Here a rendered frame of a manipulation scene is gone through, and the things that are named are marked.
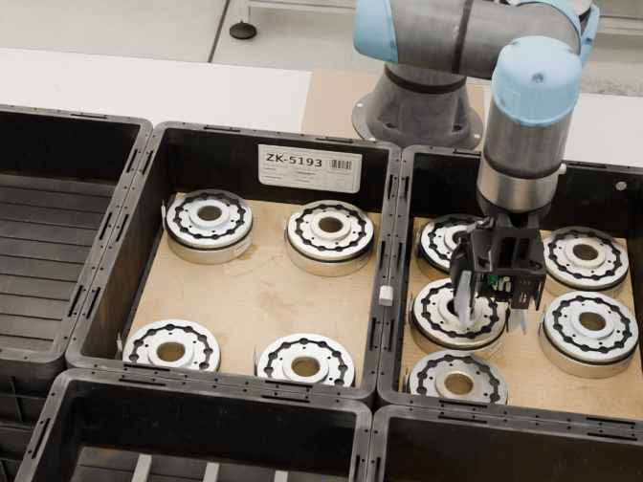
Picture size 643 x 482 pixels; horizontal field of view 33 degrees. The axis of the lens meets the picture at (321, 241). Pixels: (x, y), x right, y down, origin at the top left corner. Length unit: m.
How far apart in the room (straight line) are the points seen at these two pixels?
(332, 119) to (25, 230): 0.47
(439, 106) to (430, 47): 0.44
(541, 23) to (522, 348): 0.37
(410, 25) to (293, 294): 0.36
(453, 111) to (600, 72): 1.75
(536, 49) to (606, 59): 2.32
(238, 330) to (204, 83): 0.69
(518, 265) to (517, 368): 0.16
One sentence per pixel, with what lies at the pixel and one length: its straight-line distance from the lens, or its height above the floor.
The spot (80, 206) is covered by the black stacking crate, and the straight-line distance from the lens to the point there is 1.40.
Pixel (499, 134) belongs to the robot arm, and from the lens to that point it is 1.01.
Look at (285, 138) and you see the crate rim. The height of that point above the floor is 0.93.
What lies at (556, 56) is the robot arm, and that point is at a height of 1.20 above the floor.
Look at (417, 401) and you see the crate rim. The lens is 1.04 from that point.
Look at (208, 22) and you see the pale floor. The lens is 3.34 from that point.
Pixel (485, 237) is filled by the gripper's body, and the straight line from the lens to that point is 1.12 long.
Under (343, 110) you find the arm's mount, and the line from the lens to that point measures 1.60.
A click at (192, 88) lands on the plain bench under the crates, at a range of 1.82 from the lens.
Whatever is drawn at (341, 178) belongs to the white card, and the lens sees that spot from 1.35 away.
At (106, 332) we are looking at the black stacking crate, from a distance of 1.17.
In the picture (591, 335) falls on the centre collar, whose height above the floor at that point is 0.87.
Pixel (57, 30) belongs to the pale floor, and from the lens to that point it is 3.35.
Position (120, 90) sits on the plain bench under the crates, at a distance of 1.82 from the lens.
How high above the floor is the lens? 1.73
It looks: 42 degrees down
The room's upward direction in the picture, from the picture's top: 2 degrees clockwise
